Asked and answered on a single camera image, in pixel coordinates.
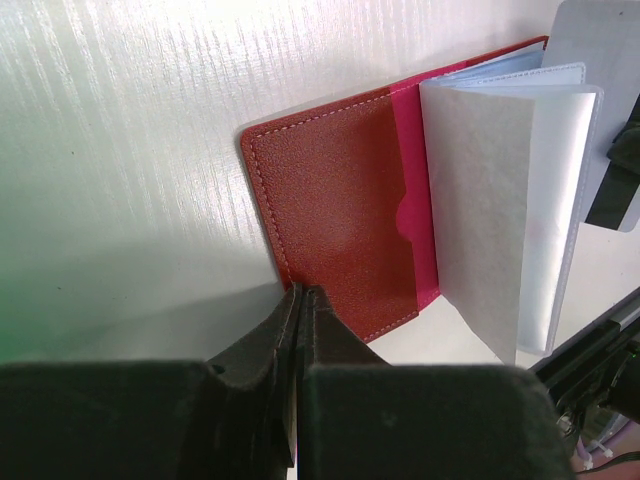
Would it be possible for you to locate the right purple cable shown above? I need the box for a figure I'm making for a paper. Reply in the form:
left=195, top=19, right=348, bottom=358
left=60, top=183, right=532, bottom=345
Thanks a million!
left=559, top=414, right=640, bottom=474

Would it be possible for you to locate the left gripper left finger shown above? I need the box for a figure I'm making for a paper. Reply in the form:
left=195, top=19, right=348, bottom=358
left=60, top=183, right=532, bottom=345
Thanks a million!
left=1, top=284, right=303, bottom=479

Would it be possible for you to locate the front aluminium rail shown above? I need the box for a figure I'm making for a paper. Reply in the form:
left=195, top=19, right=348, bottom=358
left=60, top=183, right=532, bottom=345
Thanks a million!
left=530, top=288, right=639, bottom=390

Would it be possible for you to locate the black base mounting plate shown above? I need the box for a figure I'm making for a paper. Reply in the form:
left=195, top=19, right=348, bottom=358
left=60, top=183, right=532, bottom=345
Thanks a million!
left=543, top=338, right=634, bottom=437

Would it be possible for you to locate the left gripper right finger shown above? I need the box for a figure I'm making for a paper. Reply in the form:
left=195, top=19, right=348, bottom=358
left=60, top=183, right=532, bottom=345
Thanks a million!
left=297, top=287, right=574, bottom=479

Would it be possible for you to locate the white striped card front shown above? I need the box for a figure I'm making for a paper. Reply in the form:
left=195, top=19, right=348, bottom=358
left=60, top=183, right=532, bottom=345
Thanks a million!
left=543, top=1, right=639, bottom=233

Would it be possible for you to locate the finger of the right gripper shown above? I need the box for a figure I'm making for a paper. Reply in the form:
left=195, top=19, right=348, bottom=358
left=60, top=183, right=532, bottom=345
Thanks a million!
left=607, top=99, right=639, bottom=180

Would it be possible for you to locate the red card holder wallet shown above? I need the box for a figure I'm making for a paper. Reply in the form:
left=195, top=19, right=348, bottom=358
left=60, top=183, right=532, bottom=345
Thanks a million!
left=240, top=37, right=603, bottom=363

